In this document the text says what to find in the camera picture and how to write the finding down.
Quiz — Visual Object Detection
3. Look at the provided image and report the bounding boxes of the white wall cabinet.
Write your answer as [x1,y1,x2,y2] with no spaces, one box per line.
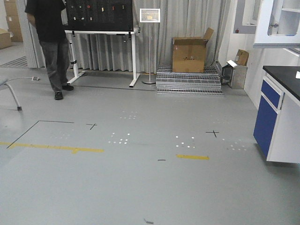
[253,0,300,48]

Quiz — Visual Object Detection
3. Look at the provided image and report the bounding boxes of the white floor power strip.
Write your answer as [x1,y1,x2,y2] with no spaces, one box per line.
[31,76,41,81]

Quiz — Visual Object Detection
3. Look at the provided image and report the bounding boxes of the blue and white lab bench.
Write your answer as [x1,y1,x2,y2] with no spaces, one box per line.
[254,66,300,164]

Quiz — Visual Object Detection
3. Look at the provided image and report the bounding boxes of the stacked metal grates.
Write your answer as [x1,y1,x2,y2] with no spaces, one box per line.
[156,66,224,97]

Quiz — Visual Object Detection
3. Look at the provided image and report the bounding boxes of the person in black shirt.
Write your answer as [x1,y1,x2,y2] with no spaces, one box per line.
[25,0,74,100]

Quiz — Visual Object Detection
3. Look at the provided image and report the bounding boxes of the black pegboard with parts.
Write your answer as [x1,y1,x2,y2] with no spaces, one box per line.
[65,0,134,32]

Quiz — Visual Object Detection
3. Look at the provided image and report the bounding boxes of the white standing desk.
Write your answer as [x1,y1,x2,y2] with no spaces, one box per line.
[65,27,140,88]

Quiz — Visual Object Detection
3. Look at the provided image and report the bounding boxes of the sign stand with frame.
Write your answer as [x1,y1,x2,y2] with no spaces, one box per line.
[139,8,161,84]

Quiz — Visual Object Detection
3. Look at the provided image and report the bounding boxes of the grey curtain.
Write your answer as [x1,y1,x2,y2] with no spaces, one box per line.
[16,0,233,74]

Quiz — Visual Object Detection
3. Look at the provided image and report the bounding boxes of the metal box with open door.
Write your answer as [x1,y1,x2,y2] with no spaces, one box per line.
[221,60,248,90]

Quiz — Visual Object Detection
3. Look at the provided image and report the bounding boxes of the stacked cardboard boxes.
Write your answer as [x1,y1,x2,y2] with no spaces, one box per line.
[1,0,23,43]

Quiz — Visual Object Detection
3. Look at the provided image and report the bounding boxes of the small cardboard box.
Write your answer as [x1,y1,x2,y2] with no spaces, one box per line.
[234,49,249,66]

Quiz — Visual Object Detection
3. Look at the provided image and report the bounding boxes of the large open cardboard box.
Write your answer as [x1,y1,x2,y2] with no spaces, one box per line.
[172,28,214,73]

